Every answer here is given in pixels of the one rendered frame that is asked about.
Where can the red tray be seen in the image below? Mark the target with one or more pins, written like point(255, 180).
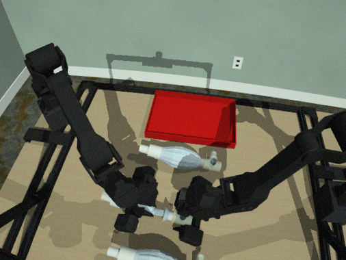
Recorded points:
point(192, 118)

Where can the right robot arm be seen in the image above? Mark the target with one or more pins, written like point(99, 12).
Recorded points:
point(252, 188)

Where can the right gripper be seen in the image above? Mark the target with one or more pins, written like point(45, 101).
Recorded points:
point(191, 234)

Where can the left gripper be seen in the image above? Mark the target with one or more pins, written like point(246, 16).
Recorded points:
point(128, 222)

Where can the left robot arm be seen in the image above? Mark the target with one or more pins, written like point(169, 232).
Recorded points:
point(96, 151)

